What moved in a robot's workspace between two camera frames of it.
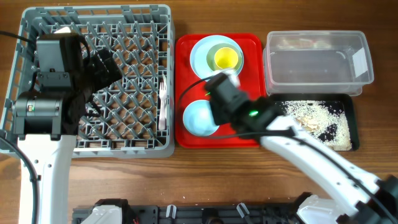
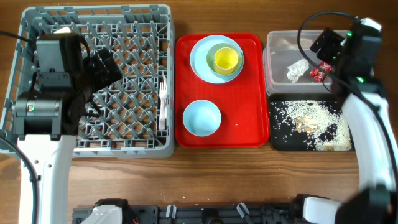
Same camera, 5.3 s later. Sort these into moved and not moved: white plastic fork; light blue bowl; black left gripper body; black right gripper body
Moved: black right gripper body
Not moved: white plastic fork; light blue bowl; black left gripper body
